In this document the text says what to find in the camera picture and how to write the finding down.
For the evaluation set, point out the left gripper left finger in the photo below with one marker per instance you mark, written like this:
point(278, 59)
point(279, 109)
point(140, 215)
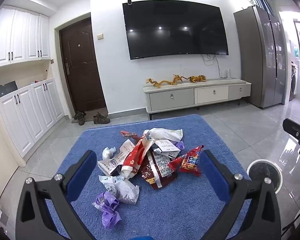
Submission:
point(33, 220)

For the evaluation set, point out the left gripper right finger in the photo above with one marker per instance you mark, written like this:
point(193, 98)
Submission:
point(262, 220)

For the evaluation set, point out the purple wrapper front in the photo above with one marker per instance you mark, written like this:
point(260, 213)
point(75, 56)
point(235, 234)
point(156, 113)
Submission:
point(107, 204)

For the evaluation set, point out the white torn paper package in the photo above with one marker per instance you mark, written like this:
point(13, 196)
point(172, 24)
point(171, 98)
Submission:
point(109, 166)

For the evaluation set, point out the white plastic bag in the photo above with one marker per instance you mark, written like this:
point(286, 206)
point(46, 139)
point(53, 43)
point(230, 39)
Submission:
point(121, 188)

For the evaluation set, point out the bright red snack wrapper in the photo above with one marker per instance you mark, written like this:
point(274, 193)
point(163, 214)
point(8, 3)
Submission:
point(187, 163)

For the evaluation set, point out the white tissue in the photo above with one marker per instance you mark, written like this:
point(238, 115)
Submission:
point(108, 153)

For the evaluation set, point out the red white paper bag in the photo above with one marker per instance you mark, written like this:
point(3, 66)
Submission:
point(134, 160)

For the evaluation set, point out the dark red snack bag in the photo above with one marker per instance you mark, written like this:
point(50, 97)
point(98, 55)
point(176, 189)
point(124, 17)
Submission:
point(155, 170)

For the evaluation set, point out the white milk carton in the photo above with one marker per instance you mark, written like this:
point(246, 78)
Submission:
point(166, 148)

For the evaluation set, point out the white yellow plastic wrapper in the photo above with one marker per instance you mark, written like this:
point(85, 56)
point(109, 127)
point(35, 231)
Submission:
point(164, 134)

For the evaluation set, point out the small purple wrapper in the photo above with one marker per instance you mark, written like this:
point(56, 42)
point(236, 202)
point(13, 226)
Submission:
point(180, 145)

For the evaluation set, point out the white rimmed trash bin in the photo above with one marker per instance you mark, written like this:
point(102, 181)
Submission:
point(268, 171)

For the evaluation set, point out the grey double door refrigerator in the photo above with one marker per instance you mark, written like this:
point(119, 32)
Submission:
point(263, 57)

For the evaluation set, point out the brown shoe left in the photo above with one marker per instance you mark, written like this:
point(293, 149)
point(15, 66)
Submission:
point(79, 118)

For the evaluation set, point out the brown shoe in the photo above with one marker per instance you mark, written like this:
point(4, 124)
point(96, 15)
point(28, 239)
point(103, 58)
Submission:
point(79, 118)
point(101, 119)

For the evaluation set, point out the golden tiger figurine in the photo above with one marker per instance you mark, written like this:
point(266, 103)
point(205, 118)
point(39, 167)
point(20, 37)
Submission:
point(196, 79)

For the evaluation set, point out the brown shoe right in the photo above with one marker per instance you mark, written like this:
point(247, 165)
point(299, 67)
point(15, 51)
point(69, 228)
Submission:
point(101, 119)

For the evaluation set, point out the small red wrapper far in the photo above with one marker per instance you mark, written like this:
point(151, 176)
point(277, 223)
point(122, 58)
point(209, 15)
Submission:
point(130, 135)

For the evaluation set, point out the white grey TV cabinet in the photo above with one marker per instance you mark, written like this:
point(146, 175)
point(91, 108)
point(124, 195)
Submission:
point(188, 95)

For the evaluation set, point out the black box on counter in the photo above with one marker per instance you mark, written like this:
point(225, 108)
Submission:
point(8, 88)

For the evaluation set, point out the golden dragon figurine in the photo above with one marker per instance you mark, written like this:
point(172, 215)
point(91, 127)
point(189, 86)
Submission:
point(156, 84)

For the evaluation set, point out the dark brown entrance door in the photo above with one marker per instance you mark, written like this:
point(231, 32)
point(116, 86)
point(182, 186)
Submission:
point(80, 66)

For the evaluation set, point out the large black wall television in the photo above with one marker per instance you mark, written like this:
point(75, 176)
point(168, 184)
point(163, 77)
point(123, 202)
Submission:
point(173, 27)

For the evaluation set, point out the white upper wall cabinet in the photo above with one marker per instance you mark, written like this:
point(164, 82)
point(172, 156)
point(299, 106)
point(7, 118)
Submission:
point(24, 36)

